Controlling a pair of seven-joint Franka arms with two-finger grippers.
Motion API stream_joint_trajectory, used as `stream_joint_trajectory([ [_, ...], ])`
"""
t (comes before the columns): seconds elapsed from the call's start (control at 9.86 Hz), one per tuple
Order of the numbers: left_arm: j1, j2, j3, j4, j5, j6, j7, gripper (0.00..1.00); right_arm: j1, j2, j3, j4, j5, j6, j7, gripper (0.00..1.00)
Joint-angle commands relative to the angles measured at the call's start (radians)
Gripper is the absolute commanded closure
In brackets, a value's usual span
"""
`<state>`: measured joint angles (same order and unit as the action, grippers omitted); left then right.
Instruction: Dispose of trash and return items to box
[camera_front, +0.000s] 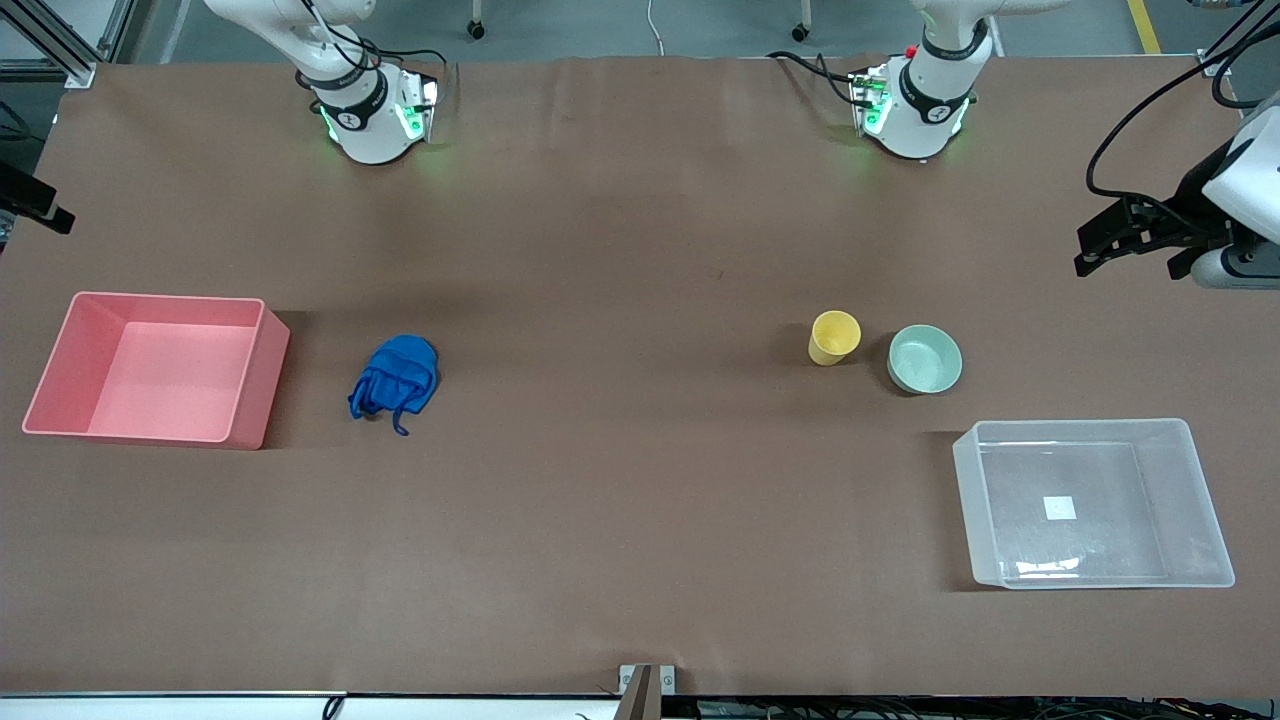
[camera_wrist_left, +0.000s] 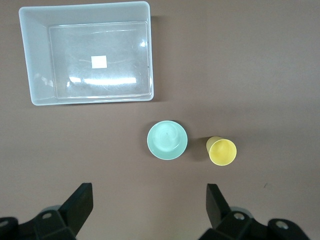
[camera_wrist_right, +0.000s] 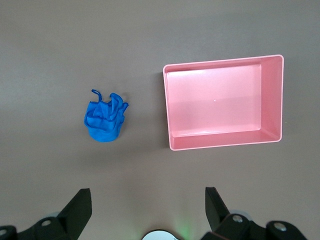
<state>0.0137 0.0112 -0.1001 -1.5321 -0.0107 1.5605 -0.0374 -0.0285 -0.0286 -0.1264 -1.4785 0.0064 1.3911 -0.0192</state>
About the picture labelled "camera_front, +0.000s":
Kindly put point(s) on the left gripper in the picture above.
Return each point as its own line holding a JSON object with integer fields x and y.
{"x": 1192, "y": 196}

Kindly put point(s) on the mint green bowl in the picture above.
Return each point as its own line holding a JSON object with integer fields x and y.
{"x": 925, "y": 360}

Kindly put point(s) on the yellow plastic cup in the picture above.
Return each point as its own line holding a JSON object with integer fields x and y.
{"x": 835, "y": 335}

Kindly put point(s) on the blue cloth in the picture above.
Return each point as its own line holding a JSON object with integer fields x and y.
{"x": 400, "y": 370}

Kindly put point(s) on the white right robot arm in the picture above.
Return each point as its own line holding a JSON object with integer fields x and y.
{"x": 365, "y": 125}

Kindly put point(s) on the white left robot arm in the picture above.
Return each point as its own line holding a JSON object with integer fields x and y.
{"x": 925, "y": 120}

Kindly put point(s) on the clear plastic storage box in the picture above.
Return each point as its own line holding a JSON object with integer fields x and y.
{"x": 1180, "y": 520}

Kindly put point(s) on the pink plastic bin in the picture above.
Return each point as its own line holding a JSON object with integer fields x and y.
{"x": 170, "y": 370}

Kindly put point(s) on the small white label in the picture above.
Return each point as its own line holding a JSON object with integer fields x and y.
{"x": 1060, "y": 508}

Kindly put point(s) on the aluminium frame post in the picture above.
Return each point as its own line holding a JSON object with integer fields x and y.
{"x": 1216, "y": 66}
{"x": 78, "y": 72}

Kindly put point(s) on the white table edge rail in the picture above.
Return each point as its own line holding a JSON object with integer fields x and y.
{"x": 200, "y": 708}

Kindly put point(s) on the metal table edge bracket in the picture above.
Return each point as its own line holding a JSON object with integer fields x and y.
{"x": 630, "y": 680}

